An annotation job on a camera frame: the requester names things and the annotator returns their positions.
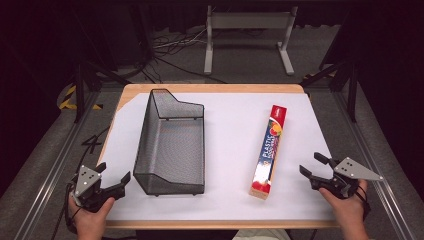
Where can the person's right hand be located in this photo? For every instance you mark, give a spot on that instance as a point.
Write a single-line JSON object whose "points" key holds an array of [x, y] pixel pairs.
{"points": [[348, 210]]}

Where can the black metal stand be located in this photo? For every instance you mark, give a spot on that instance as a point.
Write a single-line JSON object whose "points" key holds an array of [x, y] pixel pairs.
{"points": [[80, 90], [351, 90]]}

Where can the person's left hand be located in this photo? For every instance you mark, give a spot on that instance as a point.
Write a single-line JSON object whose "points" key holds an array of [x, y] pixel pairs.
{"points": [[90, 221]]}

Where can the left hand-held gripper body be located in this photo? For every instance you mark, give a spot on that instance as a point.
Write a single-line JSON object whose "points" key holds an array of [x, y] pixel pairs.
{"points": [[87, 181]]}

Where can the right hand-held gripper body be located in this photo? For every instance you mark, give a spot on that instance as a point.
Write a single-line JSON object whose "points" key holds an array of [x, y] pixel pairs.
{"points": [[346, 173]]}

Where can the person's light clothing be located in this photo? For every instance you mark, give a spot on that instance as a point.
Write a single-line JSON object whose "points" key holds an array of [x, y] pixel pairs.
{"points": [[260, 235]]}

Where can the white paper sheet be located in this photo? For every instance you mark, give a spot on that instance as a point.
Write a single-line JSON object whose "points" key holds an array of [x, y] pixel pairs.
{"points": [[233, 133]]}

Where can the yellow black hazard tape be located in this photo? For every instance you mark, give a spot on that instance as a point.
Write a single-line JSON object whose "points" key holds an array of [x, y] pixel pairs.
{"points": [[68, 105]]}

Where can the long red plastic wrap box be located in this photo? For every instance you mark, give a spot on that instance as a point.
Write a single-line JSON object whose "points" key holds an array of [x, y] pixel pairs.
{"points": [[270, 150]]}

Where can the white metal stand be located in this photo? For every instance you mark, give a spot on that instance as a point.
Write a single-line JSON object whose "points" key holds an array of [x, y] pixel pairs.
{"points": [[250, 20]]}

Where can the aluminium rail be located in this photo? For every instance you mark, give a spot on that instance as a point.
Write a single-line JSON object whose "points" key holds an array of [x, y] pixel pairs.
{"points": [[376, 173], [56, 166]]}

